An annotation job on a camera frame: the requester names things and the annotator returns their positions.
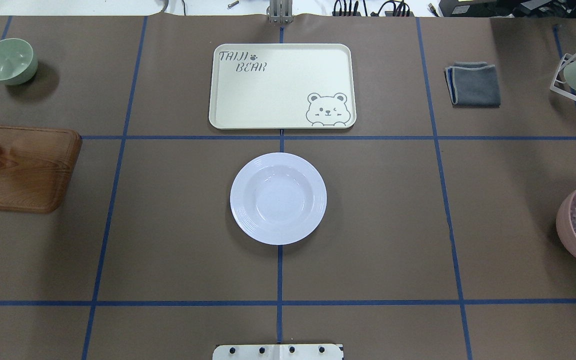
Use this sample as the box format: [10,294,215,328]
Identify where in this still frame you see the cream bear tray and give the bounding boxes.
[208,43,357,130]

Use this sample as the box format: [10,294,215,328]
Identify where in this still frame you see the wooden cutting board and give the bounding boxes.
[0,125,82,214]

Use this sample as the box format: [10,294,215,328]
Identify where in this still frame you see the green bowl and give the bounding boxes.
[0,38,39,86]

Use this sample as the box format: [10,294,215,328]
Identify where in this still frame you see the white round plate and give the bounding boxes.
[230,152,328,246]

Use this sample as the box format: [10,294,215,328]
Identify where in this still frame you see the grey folded cloth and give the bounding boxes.
[445,61,501,108]

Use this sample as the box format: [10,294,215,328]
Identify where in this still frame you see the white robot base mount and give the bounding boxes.
[212,343,345,360]

